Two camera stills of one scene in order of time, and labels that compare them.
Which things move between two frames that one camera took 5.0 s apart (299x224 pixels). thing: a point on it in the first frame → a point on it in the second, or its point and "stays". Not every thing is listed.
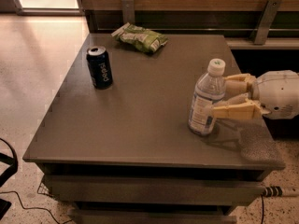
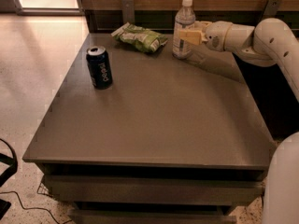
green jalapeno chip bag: (144, 39) stays
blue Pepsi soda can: (99, 66) stays
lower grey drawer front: (149, 217) stays
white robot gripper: (277, 94) → (215, 36)
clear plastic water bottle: (210, 87) → (184, 19)
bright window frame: (46, 0) stays
